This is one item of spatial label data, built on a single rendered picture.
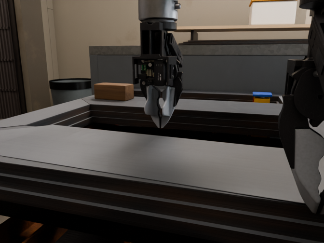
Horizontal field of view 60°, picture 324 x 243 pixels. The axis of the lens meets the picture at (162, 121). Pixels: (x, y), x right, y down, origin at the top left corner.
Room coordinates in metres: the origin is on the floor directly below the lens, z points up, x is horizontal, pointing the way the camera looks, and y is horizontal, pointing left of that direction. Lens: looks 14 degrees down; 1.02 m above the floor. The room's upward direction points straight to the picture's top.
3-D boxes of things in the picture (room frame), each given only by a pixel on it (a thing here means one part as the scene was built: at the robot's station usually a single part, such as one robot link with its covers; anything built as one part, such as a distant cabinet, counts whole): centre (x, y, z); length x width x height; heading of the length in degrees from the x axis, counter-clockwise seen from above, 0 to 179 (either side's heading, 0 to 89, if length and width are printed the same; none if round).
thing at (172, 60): (0.56, 0.01, 1.02); 0.09 x 0.08 x 0.12; 163
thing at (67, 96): (3.49, 1.11, 0.34); 0.57 x 0.54 x 0.69; 169
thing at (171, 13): (0.57, 0.00, 1.10); 0.08 x 0.08 x 0.05
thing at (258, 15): (3.13, -1.15, 1.41); 0.45 x 0.38 x 0.25; 79
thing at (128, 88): (0.94, 0.16, 0.89); 0.12 x 0.06 x 0.05; 68
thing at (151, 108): (0.57, 0.02, 0.91); 0.06 x 0.03 x 0.09; 163
